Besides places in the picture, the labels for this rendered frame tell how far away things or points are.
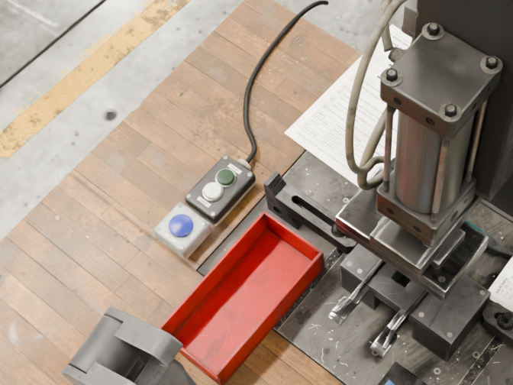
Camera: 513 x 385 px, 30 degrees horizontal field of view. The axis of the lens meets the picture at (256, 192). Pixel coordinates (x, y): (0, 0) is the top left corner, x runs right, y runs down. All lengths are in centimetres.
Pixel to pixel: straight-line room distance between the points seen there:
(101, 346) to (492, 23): 54
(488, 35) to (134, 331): 49
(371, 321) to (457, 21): 64
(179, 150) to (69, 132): 120
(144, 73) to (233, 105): 122
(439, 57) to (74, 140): 194
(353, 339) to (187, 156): 43
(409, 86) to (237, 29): 86
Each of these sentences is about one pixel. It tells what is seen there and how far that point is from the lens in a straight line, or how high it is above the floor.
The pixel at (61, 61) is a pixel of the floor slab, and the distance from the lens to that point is 299.
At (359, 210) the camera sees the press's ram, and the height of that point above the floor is 114.
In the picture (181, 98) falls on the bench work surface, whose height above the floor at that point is 90.
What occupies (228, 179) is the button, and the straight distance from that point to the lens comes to 158.
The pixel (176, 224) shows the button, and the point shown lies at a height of 94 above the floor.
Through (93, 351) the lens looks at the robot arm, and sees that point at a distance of 109.
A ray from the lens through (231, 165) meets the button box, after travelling 160.
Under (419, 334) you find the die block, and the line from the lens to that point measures 146.
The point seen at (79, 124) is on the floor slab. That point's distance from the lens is 284.
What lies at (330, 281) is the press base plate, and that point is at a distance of 153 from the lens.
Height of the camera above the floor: 231
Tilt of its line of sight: 61 degrees down
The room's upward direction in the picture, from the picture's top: 11 degrees counter-clockwise
